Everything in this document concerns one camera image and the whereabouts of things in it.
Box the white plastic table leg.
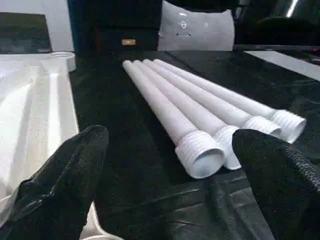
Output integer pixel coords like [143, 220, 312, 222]
[132, 60, 243, 171]
[152, 58, 307, 145]
[142, 59, 283, 141]
[122, 60, 226, 180]

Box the white cabinet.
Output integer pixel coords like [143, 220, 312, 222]
[0, 0, 75, 53]

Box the white plastic table top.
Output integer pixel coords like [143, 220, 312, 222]
[0, 51, 126, 240]

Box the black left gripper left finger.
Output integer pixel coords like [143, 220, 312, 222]
[0, 125, 110, 240]

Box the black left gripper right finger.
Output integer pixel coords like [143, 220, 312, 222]
[232, 129, 320, 240]

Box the black work mat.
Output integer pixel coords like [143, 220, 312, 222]
[0, 47, 320, 240]

